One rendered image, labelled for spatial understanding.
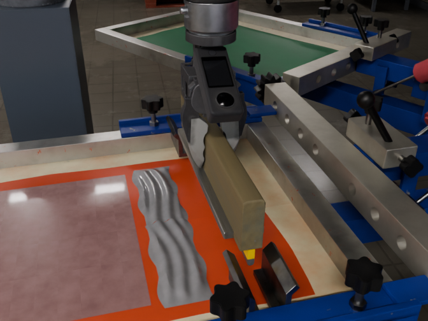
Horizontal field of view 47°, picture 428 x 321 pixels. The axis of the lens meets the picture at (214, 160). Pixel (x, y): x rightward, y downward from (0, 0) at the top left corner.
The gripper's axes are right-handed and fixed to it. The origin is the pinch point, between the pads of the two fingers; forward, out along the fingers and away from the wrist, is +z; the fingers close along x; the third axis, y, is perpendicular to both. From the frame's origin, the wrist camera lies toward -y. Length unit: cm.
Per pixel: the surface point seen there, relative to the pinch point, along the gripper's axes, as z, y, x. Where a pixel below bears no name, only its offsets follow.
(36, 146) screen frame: 7.4, 25.8, 29.0
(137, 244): 10.6, -4.4, 13.4
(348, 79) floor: 107, 279, -189
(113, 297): 10.5, -14.6, 17.9
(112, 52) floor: 109, 402, -6
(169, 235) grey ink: 9.8, -4.6, 8.4
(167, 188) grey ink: 9.9, 8.6, 6.4
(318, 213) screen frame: 7.0, -8.3, -14.8
